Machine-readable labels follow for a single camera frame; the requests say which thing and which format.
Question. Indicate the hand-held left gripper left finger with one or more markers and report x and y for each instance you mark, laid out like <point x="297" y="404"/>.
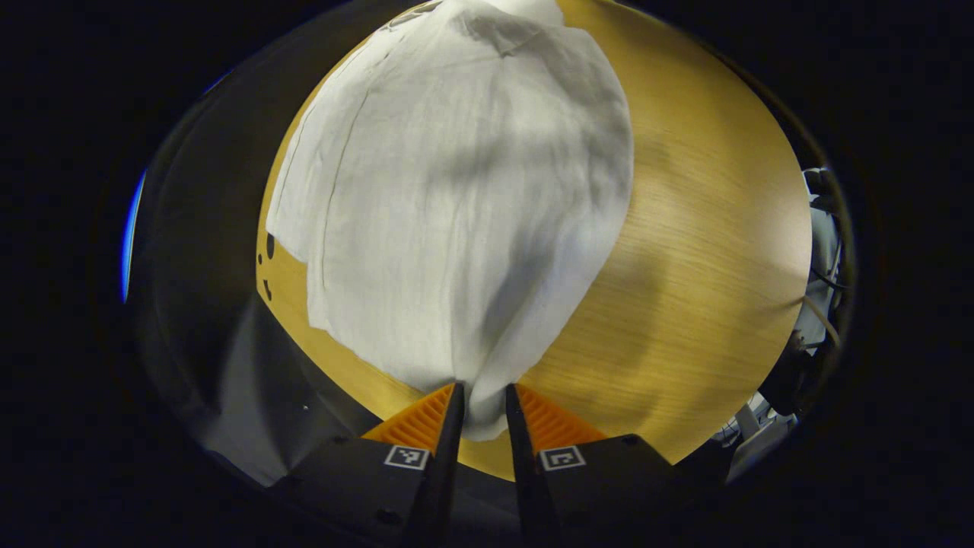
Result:
<point x="449" y="457"/>

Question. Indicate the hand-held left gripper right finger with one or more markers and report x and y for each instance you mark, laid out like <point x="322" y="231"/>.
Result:
<point x="521" y="472"/>

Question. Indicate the white jeans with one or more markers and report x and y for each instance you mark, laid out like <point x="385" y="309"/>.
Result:
<point x="456" y="213"/>

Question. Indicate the black backdrop cloth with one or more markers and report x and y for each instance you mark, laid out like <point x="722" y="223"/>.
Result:
<point x="198" y="228"/>

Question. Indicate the pale grey blurred object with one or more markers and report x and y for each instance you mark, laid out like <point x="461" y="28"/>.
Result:
<point x="823" y="243"/>

